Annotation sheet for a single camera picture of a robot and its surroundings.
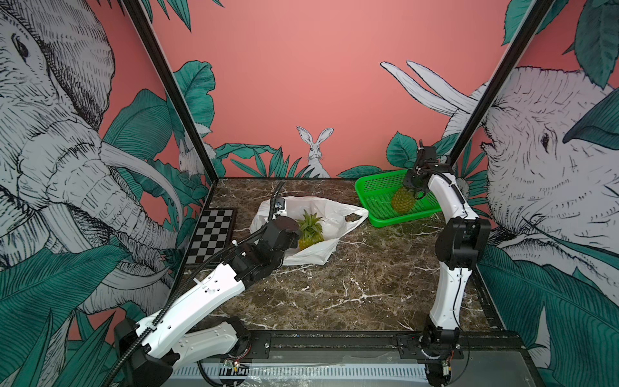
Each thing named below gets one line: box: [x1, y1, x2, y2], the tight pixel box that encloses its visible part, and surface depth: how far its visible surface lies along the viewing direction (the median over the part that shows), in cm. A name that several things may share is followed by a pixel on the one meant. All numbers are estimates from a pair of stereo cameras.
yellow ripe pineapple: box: [294, 208, 325, 251], surface depth 83 cm
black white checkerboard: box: [185, 208, 237, 267], surface depth 103 cm
